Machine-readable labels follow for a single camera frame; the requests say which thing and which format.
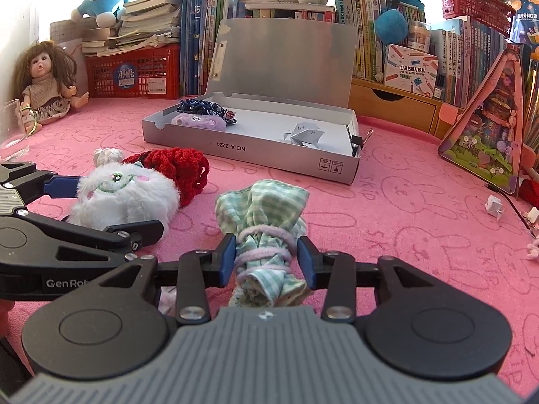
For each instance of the green gingham cloth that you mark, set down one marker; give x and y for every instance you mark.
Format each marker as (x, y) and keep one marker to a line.
(261, 202)

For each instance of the brown-haired doll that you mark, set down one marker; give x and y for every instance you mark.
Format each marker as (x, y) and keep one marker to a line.
(42, 75)

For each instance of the red knitted item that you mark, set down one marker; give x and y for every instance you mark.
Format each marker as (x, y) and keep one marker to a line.
(185, 168)

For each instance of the row of colourful books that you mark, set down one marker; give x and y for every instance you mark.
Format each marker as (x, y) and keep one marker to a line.
(366, 38)

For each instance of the blue and white plush toy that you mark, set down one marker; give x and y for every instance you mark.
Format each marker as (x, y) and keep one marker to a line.
(99, 4)

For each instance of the red plastic crate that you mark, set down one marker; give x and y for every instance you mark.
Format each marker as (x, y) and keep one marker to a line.
(134, 71)

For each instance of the row of dark-spined books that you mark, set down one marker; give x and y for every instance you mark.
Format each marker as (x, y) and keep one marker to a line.
(471, 63)

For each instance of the red knitted cloth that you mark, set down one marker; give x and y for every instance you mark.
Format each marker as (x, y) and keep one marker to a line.
(530, 189)

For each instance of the large paper origami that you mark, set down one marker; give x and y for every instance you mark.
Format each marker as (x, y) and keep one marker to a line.
(303, 134)

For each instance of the grey gridded board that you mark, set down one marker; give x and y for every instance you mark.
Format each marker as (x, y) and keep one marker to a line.
(65, 38)

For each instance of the folded paper with pipe cleaners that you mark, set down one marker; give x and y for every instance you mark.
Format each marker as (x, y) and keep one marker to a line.
(167, 301)

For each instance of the row of tall blue books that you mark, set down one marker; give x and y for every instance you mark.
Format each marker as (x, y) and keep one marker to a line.
(198, 42)

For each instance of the black binder clip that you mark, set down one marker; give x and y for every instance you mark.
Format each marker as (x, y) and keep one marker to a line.
(358, 141)

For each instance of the clear glass cup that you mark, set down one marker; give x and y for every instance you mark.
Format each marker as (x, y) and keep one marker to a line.
(10, 134)

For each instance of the purple plush toy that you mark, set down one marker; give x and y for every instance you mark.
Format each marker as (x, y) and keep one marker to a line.
(198, 121)

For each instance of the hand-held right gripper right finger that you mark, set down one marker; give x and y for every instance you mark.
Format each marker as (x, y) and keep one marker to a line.
(305, 261)

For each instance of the dark blue patterned scrunchie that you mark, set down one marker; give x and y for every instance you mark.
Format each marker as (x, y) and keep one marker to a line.
(202, 106)

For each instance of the pink printed table cloth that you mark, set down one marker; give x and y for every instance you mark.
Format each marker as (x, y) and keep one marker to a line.
(421, 227)

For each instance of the small white paper origami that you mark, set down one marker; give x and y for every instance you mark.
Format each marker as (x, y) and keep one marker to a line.
(495, 206)

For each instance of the pink triangular toy case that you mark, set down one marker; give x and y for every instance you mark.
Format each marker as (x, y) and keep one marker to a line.
(488, 134)

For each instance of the wooden drawer organizer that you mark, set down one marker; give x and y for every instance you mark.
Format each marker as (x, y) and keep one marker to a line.
(396, 105)

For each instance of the thin upright picture books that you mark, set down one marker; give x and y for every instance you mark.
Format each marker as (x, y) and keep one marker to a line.
(531, 105)

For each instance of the stack of worn books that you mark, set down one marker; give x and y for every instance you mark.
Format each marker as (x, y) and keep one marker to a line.
(143, 21)

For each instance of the white label printer box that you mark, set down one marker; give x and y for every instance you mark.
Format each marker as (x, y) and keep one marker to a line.
(410, 69)

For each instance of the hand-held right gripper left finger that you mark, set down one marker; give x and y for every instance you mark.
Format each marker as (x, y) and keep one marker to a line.
(227, 261)

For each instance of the grey cardboard box with lid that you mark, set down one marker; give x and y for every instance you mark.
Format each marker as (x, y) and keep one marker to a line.
(273, 160)

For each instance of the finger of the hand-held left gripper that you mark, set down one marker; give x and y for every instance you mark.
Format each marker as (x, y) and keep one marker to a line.
(63, 187)
(139, 231)

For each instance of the white round container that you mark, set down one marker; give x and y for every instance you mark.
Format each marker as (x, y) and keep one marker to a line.
(419, 35)

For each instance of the red plastic basket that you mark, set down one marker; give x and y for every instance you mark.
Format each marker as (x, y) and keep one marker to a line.
(476, 6)

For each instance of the white furry plush toy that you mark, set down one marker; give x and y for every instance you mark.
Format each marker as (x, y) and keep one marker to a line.
(126, 197)

